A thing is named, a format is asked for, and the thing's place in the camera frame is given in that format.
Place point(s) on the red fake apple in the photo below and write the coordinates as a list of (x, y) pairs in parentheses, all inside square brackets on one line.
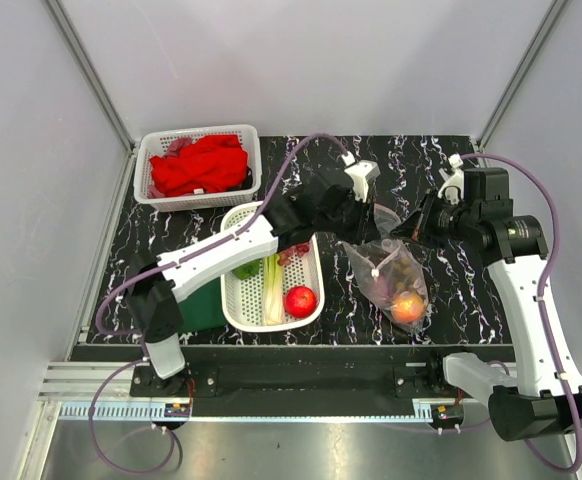
[(300, 302)]

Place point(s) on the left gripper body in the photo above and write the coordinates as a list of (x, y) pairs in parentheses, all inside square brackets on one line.
[(357, 220)]

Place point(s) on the large white perforated basket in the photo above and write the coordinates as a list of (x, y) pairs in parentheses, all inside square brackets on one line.
[(242, 300)]

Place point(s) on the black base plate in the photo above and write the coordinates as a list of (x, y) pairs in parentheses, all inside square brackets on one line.
[(301, 381)]

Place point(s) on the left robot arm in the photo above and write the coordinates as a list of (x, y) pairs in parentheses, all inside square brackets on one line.
[(280, 222)]

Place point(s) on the green cloth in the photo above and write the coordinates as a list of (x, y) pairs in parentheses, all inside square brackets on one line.
[(202, 310)]

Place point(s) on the aluminium frame post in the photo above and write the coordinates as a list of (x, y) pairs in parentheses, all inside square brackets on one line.
[(539, 40), (80, 55)]

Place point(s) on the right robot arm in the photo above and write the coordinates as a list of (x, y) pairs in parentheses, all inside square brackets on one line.
[(545, 395)]

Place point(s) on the beige fake garlic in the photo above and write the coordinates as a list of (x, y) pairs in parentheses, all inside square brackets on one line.
[(272, 299)]

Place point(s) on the red cloth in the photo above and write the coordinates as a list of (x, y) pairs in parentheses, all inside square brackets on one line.
[(210, 165)]

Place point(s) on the grey pink cloth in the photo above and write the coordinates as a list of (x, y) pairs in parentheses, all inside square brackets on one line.
[(176, 146)]

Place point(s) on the left aluminium frame post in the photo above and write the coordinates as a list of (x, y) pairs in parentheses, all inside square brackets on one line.
[(80, 55)]

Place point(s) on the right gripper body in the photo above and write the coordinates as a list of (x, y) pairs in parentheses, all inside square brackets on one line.
[(439, 220)]

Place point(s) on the clear zip top bag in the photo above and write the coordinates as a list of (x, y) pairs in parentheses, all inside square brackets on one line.
[(365, 260)]

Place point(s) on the green fake pepper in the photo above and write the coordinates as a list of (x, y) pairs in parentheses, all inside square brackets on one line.
[(247, 270)]

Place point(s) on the orange fake fruit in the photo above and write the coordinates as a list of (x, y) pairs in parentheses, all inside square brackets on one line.
[(407, 307)]

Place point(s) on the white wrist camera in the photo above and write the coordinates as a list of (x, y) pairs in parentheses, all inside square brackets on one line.
[(363, 174), (453, 177)]

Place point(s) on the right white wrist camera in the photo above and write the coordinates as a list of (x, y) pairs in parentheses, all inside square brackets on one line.
[(453, 177)]

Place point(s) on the small white basket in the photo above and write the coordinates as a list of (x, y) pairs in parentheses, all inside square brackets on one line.
[(155, 144)]

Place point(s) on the purple fake onion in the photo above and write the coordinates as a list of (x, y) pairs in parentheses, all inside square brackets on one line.
[(380, 290)]

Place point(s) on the white cable duct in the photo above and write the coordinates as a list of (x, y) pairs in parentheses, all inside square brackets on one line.
[(165, 412)]

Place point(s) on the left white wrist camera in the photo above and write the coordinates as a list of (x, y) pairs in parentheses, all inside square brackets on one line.
[(363, 174)]

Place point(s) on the right aluminium frame post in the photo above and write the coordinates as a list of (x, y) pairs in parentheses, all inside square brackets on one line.
[(539, 40)]

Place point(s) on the purple fake grapes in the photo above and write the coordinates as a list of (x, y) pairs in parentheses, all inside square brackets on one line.
[(286, 257)]

